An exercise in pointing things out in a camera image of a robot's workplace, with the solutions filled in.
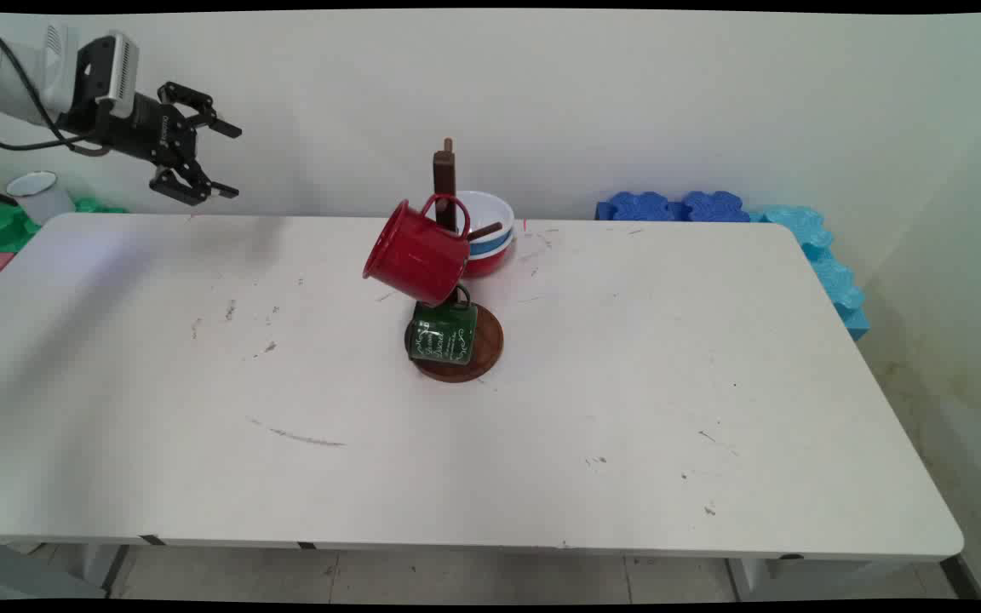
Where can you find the white enamel cup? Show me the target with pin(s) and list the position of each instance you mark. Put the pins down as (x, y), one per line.
(46, 204)

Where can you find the brown wooden mug tree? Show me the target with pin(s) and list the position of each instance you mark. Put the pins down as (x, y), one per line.
(488, 345)

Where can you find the black table leg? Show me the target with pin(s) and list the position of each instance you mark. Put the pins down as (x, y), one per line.
(963, 577)

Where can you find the red enamel mug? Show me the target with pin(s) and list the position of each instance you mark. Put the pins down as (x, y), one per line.
(414, 255)

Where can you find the dark blue foam mat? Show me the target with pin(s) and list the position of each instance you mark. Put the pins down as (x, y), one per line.
(669, 207)

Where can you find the green printed mug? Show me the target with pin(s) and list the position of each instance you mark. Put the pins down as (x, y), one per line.
(444, 336)

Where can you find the light blue foam mat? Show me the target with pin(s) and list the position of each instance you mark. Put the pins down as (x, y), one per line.
(827, 272)

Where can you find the grey table leg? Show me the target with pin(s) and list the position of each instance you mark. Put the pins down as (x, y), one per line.
(39, 575)
(797, 579)

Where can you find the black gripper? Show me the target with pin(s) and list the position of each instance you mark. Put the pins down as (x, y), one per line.
(146, 128)

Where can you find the blue bowl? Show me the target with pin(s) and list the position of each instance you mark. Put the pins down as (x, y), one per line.
(497, 244)

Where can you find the white bowl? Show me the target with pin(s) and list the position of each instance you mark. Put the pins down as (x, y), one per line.
(488, 213)

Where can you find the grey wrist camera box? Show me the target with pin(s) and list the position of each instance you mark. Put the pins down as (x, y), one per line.
(123, 72)

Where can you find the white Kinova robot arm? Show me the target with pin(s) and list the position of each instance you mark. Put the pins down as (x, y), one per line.
(5, 81)

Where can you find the red bowl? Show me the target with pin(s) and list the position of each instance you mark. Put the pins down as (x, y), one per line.
(488, 264)

